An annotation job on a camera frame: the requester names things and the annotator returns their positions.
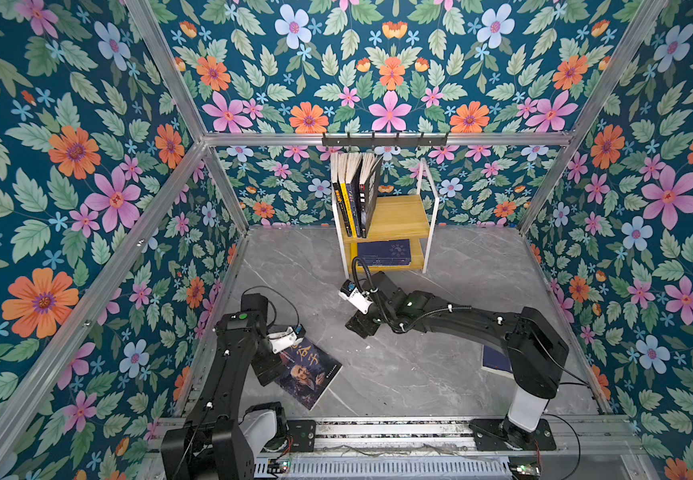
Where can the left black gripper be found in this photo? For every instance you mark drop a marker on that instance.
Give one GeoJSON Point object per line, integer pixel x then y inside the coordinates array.
{"type": "Point", "coordinates": [262, 369]}

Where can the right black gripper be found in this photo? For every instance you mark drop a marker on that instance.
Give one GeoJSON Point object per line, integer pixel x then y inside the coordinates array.
{"type": "Point", "coordinates": [361, 325]}

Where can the dark portrait book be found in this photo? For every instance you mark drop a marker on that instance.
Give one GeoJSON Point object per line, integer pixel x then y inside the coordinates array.
{"type": "Point", "coordinates": [308, 373]}
{"type": "Point", "coordinates": [352, 176]}

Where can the navy book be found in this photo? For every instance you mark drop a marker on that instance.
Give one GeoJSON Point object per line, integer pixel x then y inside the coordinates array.
{"type": "Point", "coordinates": [495, 362]}
{"type": "Point", "coordinates": [386, 253]}

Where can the black book white characters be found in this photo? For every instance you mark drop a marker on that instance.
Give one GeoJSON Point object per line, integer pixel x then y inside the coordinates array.
{"type": "Point", "coordinates": [368, 190]}

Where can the yellow cartoon cover book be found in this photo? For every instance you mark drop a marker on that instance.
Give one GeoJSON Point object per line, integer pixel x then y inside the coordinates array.
{"type": "Point", "coordinates": [341, 171]}

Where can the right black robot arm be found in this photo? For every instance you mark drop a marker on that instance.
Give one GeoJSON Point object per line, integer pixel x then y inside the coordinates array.
{"type": "Point", "coordinates": [535, 349]}

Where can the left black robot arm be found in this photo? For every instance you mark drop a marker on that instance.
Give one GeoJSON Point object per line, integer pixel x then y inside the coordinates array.
{"type": "Point", "coordinates": [218, 441]}

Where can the white wooden two-tier shelf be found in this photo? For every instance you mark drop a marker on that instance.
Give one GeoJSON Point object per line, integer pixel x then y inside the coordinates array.
{"type": "Point", "coordinates": [412, 217]}

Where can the black book leaning on shelf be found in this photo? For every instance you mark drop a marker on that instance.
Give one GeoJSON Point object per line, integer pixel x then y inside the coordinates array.
{"type": "Point", "coordinates": [337, 192]}

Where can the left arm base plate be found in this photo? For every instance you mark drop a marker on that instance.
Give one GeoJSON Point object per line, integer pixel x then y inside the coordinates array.
{"type": "Point", "coordinates": [294, 436]}

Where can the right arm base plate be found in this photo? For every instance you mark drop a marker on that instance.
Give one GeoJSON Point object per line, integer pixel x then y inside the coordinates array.
{"type": "Point", "coordinates": [491, 434]}

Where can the black hook rail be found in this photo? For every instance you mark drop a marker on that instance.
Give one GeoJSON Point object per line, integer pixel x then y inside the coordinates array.
{"type": "Point", "coordinates": [372, 140]}

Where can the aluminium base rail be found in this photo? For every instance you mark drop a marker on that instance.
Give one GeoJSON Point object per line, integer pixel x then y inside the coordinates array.
{"type": "Point", "coordinates": [452, 436]}

